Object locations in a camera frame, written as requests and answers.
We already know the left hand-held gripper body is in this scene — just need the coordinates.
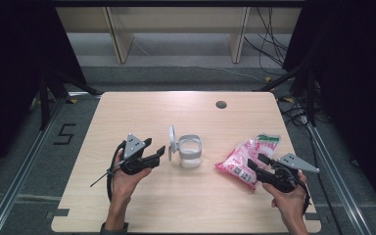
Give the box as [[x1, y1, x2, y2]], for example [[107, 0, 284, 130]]
[[117, 132, 162, 176]]

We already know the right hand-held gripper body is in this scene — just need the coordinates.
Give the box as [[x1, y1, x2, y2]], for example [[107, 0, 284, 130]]
[[256, 153, 320, 194]]

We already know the pink and white plastic bag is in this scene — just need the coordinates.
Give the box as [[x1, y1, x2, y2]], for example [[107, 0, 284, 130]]
[[214, 132, 281, 191]]

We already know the clear plastic jar with lid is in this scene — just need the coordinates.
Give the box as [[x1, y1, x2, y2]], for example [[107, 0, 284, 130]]
[[167, 124, 204, 169]]

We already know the person's right hand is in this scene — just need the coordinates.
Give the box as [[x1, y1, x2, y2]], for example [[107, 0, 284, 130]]
[[262, 170, 308, 220]]

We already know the person's left hand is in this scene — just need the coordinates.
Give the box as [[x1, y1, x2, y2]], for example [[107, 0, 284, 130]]
[[111, 150, 153, 204]]

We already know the black metal stand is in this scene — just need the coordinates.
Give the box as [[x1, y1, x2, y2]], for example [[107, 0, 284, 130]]
[[253, 57, 318, 127], [38, 69, 103, 131]]

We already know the dark curtain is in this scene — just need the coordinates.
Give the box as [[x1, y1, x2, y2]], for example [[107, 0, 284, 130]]
[[0, 0, 88, 185], [282, 0, 376, 214]]

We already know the beige wooden shelf unit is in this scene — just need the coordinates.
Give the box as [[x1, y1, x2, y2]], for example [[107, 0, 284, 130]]
[[56, 7, 303, 65]]

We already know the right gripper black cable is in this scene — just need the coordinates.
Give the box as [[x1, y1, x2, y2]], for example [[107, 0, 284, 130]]
[[297, 177, 311, 217]]

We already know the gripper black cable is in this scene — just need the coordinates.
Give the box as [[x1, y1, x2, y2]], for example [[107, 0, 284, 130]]
[[297, 177, 311, 217], [106, 140, 127, 203]]

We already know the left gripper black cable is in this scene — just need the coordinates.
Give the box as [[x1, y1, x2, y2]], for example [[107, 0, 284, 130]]
[[106, 140, 127, 203]]

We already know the black cable tie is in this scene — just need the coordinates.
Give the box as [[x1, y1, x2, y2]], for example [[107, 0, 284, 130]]
[[89, 166, 116, 188]]

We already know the aluminium floor rail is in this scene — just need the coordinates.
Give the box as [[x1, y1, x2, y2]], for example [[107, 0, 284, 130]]
[[305, 121, 375, 235], [0, 97, 67, 235]]

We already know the tangle of black floor cables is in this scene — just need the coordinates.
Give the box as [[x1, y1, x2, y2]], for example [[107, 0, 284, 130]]
[[275, 95, 311, 128]]

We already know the bundle of black hanging cables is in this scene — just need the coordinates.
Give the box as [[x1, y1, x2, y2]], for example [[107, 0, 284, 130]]
[[243, 7, 292, 76]]

